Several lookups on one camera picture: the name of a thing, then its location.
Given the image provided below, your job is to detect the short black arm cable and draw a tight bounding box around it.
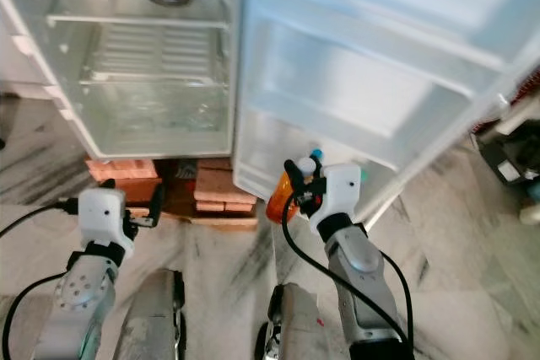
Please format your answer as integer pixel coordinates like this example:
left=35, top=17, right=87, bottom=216
left=378, top=249, right=417, bottom=344
left=0, top=270, right=70, bottom=360

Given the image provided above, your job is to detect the orange bottle with blue cap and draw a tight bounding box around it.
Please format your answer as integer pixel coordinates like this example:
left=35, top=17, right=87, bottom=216
left=265, top=148, right=325, bottom=225

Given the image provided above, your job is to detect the clear crisper drawer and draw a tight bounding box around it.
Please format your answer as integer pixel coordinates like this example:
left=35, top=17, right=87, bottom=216
left=80, top=82, right=233, bottom=159

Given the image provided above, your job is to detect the deep white door bin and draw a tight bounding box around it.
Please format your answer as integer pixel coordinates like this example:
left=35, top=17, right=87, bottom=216
left=240, top=19, right=503, bottom=171

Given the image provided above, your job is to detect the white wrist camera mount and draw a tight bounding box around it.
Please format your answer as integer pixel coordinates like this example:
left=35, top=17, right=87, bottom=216
left=78, top=187, right=132, bottom=260
left=308, top=162, right=365, bottom=230

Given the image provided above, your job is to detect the long black left arm cable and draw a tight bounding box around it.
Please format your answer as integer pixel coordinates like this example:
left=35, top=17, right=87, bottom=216
left=0, top=197, right=81, bottom=239

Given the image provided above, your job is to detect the white fridge body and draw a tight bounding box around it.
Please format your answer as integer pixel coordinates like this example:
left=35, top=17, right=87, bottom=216
left=0, top=0, right=250, bottom=161

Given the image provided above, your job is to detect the clear crisper cover shelf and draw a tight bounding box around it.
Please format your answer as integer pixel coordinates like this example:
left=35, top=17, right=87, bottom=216
left=78, top=72, right=230, bottom=89

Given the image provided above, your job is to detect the black box with white label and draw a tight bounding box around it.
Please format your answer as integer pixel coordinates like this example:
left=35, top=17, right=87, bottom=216
left=475, top=128, right=540, bottom=188

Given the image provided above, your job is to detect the light wooden board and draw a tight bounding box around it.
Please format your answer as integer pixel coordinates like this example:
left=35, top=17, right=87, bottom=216
left=179, top=212, right=258, bottom=231

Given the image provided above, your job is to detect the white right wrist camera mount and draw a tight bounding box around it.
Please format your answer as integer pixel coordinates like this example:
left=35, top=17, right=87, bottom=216
left=308, top=162, right=365, bottom=230

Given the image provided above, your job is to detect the short black right arm cable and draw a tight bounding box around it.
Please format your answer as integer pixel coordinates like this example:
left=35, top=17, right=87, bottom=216
left=378, top=249, right=417, bottom=344

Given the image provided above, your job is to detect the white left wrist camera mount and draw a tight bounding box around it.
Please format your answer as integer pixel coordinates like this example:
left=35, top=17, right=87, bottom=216
left=78, top=187, right=132, bottom=260

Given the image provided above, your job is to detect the grey right robot leg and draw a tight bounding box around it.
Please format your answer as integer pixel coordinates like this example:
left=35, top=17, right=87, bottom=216
left=253, top=282, right=330, bottom=360

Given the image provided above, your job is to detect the grey left robot leg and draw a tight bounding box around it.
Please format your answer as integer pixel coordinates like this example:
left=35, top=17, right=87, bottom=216
left=118, top=269, right=186, bottom=360

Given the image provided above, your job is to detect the clear glass fridge shelf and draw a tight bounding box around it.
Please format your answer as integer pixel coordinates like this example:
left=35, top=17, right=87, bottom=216
left=46, top=13, right=230, bottom=32

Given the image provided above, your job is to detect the red clay brick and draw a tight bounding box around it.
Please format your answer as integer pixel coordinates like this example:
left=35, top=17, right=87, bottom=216
left=94, top=178, right=161, bottom=202
left=194, top=202, right=254, bottom=214
left=194, top=191, right=254, bottom=206
left=86, top=158, right=154, bottom=181
left=192, top=166, right=250, bottom=195

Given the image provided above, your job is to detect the narrow white door bin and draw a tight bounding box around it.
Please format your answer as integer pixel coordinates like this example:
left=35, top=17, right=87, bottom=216
left=257, top=0, right=524, bottom=74

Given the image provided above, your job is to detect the short black left arm cable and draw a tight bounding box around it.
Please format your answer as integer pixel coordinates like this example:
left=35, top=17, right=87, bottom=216
left=0, top=270, right=70, bottom=360

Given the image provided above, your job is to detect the white fridge door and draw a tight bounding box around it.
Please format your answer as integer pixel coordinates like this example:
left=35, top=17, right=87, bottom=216
left=232, top=0, right=540, bottom=230

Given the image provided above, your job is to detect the grey robot leg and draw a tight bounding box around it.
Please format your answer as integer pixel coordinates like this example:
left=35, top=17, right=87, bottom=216
left=253, top=282, right=330, bottom=360
left=118, top=269, right=186, bottom=360

